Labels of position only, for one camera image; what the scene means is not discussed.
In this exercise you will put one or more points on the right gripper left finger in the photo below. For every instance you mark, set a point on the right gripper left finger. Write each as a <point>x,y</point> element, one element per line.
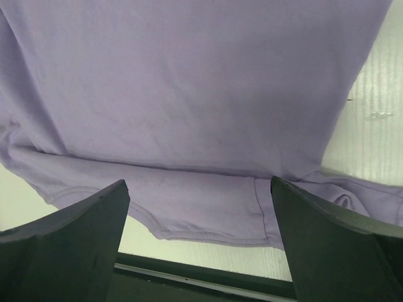
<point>68,255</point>

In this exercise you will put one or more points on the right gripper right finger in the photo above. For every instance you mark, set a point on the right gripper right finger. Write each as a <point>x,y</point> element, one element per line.
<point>335,254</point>

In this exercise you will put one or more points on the purple t-shirt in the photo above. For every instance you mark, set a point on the purple t-shirt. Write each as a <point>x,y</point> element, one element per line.
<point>195,104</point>

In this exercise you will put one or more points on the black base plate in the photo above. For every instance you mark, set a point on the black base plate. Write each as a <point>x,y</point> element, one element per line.
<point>225,282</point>

